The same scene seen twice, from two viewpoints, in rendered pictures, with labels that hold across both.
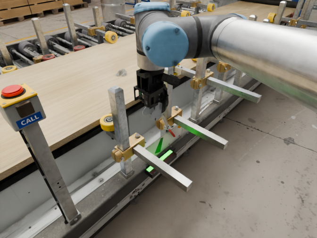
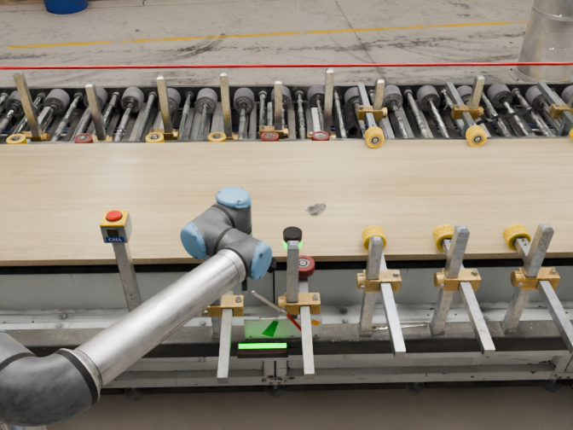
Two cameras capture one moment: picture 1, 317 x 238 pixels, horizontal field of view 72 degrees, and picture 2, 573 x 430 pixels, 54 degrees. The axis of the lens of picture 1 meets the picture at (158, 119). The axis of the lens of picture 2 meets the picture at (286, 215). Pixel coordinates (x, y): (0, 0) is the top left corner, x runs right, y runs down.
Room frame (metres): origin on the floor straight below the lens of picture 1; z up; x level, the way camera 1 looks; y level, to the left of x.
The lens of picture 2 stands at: (-0.11, -0.93, 2.24)
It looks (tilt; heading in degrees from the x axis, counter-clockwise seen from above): 39 degrees down; 46
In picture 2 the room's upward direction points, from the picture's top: straight up
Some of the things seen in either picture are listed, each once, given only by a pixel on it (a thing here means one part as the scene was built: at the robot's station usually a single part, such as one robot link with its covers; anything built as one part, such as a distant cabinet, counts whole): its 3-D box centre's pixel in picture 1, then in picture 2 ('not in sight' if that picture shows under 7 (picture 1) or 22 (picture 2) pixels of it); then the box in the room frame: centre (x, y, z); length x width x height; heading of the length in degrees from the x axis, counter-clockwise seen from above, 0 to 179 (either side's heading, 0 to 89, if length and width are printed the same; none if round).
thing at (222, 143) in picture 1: (182, 122); (305, 318); (0.76, -0.11, 0.84); 0.43 x 0.03 x 0.04; 48
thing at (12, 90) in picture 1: (12, 92); (113, 216); (0.40, 0.31, 1.22); 0.04 x 0.04 x 0.02
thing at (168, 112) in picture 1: (165, 115); (292, 298); (0.78, -0.03, 0.87); 0.04 x 0.04 x 0.48; 48
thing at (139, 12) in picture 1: (152, 28); (234, 212); (0.60, 0.02, 1.30); 0.10 x 0.09 x 0.12; 11
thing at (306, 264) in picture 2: not in sight; (302, 273); (0.89, 0.03, 0.85); 0.08 x 0.08 x 0.11
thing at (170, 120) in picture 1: (168, 117); (298, 303); (0.79, -0.05, 0.85); 0.14 x 0.06 x 0.05; 138
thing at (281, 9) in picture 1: (272, 36); not in sight; (1.70, -0.88, 0.93); 0.04 x 0.04 x 0.48; 48
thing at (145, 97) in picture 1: (151, 84); not in sight; (0.60, 0.02, 1.13); 0.09 x 0.08 x 0.12; 138
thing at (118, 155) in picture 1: (128, 148); (222, 305); (0.61, 0.12, 0.84); 0.14 x 0.06 x 0.05; 138
